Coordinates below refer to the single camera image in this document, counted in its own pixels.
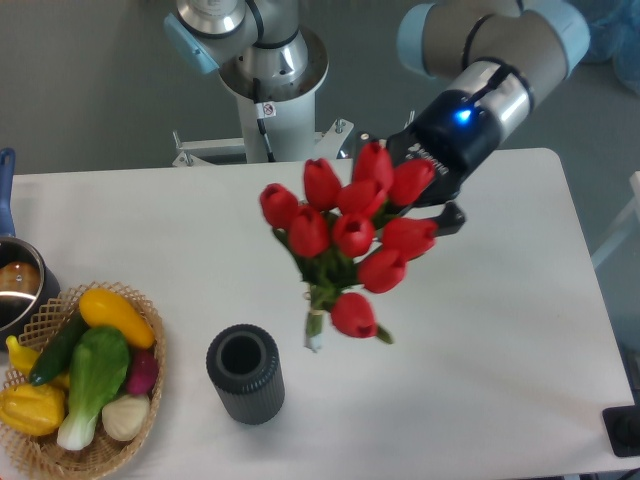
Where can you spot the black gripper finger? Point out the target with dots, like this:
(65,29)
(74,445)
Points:
(436,219)
(363,138)

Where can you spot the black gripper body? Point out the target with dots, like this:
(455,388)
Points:
(456,136)

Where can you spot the red tulip bouquet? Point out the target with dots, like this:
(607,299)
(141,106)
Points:
(342,236)

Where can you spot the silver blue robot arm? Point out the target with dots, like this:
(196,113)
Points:
(501,59)

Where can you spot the dark grey ribbed vase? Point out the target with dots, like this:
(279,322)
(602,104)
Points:
(243,364)

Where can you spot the blue plastic bag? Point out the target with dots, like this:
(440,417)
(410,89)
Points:
(614,37)

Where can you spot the black device at edge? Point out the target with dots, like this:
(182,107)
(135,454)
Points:
(622,426)

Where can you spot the yellow squash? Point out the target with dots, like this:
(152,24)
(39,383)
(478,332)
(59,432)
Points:
(100,307)

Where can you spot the purple radish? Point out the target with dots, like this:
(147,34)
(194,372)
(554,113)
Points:
(143,373)

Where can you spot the green bok choy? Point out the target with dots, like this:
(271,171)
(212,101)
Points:
(98,368)

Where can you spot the white garlic bulb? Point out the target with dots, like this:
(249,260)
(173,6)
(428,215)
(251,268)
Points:
(123,418)

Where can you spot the green cucumber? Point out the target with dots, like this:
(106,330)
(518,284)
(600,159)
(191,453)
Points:
(56,356)

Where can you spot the small yellow gourd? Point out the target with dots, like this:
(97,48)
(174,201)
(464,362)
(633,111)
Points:
(23,359)

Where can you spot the yellow pumpkin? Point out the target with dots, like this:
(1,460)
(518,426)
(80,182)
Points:
(33,410)

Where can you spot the woven wicker basket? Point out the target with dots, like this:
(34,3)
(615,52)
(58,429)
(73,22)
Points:
(41,457)

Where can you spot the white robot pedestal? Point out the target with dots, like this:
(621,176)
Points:
(275,93)

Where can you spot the white frame at right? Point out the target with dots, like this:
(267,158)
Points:
(622,226)

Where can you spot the blue handled saucepan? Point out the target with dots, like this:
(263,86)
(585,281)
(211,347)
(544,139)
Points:
(27,283)

